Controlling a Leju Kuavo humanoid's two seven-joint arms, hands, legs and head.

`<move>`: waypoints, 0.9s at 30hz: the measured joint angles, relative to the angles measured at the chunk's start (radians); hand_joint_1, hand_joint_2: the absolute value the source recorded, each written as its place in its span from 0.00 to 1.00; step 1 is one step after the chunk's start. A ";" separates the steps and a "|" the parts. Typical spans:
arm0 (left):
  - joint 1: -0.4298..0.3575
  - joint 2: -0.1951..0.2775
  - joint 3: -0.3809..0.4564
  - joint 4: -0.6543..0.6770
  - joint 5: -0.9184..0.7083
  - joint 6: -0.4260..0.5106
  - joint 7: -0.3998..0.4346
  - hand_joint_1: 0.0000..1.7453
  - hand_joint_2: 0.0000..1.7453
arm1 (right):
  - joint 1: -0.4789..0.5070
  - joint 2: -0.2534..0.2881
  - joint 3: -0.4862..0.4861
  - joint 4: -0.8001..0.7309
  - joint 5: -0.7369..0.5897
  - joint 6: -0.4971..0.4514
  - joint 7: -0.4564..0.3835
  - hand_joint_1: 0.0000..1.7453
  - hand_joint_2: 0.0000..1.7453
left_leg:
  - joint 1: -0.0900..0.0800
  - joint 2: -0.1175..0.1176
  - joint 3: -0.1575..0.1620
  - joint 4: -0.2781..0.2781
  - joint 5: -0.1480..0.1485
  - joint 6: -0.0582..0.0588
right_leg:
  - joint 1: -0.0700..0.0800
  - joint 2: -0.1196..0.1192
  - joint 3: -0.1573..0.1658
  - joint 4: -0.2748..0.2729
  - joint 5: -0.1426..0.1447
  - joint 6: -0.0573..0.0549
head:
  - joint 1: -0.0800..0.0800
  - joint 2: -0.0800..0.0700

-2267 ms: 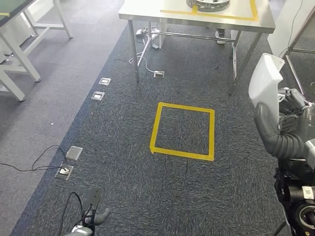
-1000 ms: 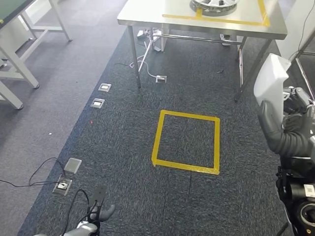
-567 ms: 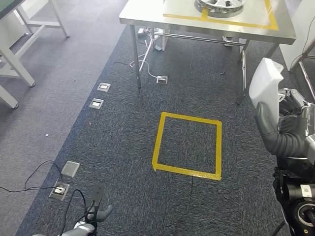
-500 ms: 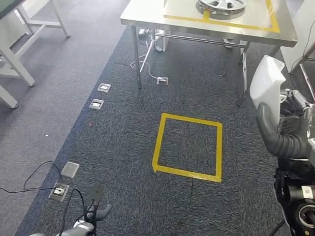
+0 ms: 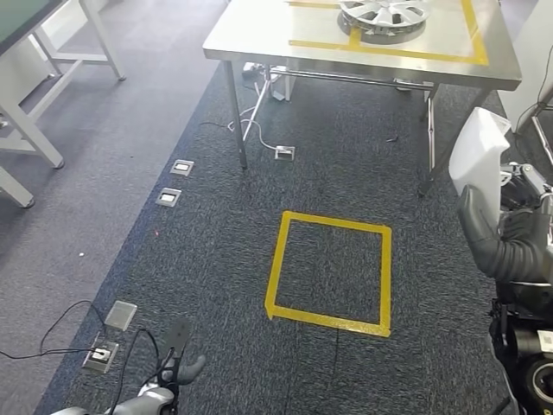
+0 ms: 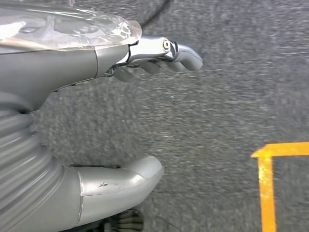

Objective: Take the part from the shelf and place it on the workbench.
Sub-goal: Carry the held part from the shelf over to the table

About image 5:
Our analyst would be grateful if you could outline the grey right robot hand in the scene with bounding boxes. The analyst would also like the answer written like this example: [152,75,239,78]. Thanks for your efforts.
[456,163,553,252]

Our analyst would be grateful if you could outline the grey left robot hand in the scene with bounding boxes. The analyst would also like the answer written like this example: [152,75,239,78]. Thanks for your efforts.
[175,354,207,386]

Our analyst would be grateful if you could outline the white plastic part orange writing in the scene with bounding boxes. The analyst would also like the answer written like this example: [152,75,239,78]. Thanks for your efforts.
[448,106,512,233]

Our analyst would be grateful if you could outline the silver floor outlet with plug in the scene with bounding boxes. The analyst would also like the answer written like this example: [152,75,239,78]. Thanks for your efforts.
[81,341,119,375]

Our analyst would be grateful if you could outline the white table panel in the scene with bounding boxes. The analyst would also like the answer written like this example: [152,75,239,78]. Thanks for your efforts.
[496,0,553,133]

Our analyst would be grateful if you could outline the yellow floor tape square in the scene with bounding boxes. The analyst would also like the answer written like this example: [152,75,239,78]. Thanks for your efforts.
[264,210,392,339]

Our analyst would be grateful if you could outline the silver wheel hubcap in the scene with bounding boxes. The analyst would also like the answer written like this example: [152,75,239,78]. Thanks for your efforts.
[338,0,433,38]

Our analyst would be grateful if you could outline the green top white desk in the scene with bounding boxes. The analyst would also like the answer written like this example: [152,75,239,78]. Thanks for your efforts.
[0,0,127,210]

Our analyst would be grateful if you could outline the black camera cable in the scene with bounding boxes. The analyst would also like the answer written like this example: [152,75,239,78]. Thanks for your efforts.
[108,328,174,415]

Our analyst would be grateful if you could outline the metal table frame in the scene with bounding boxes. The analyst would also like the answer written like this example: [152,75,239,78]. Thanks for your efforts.
[531,103,553,169]

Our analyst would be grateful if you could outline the black floor cable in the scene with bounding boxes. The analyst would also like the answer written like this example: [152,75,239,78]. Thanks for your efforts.
[514,45,553,134]
[0,300,107,361]

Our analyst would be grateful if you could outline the yellow tape rectangle frame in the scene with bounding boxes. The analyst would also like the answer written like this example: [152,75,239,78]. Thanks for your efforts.
[287,0,490,67]

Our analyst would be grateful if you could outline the white floor cable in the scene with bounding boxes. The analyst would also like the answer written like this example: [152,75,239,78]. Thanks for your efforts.
[228,105,277,152]

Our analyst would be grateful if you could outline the steel frame table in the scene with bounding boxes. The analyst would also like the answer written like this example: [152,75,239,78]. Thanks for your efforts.
[201,0,522,199]

